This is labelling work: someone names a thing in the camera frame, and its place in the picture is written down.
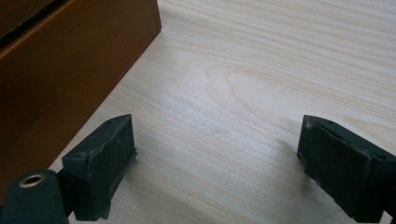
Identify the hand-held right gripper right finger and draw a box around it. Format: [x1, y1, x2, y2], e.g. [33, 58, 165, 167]
[296, 114, 396, 224]

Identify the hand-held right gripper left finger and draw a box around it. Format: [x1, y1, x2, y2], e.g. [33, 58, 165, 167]
[57, 114, 138, 222]

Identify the brown wooden compartment box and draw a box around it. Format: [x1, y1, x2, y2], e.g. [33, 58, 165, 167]
[0, 0, 163, 204]

